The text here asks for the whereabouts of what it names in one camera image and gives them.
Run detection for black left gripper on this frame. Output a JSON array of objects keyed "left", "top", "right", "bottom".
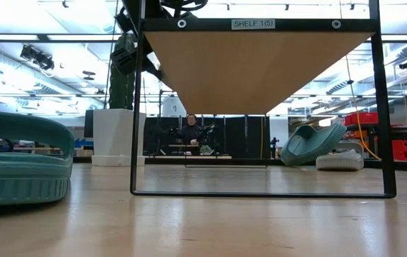
[{"left": 110, "top": 6, "right": 167, "bottom": 82}]

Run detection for red storage bin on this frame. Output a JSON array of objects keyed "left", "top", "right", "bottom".
[{"left": 344, "top": 112, "right": 379, "bottom": 126}]

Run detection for wooden shelf with black frame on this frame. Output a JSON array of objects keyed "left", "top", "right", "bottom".
[{"left": 130, "top": 0, "right": 397, "bottom": 199}]

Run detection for black aluminium table frame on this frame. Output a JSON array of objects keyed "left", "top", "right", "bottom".
[{"left": 73, "top": 156, "right": 407, "bottom": 171}]

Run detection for black partition panels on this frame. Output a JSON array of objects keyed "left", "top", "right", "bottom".
[{"left": 142, "top": 116, "right": 272, "bottom": 160}]

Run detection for green rubber slide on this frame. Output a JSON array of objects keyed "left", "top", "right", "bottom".
[
  {"left": 280, "top": 122, "right": 348, "bottom": 168},
  {"left": 0, "top": 110, "right": 76, "bottom": 208}
]

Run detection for person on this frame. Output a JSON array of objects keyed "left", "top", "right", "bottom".
[{"left": 180, "top": 114, "right": 204, "bottom": 155}]

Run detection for green cactus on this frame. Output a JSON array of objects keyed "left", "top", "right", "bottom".
[{"left": 109, "top": 32, "right": 136, "bottom": 111}]

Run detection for black ceiling spotlights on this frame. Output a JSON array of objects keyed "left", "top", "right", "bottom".
[{"left": 19, "top": 44, "right": 55, "bottom": 71}]

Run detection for black tripod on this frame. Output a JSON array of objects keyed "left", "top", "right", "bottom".
[{"left": 269, "top": 137, "right": 280, "bottom": 160}]

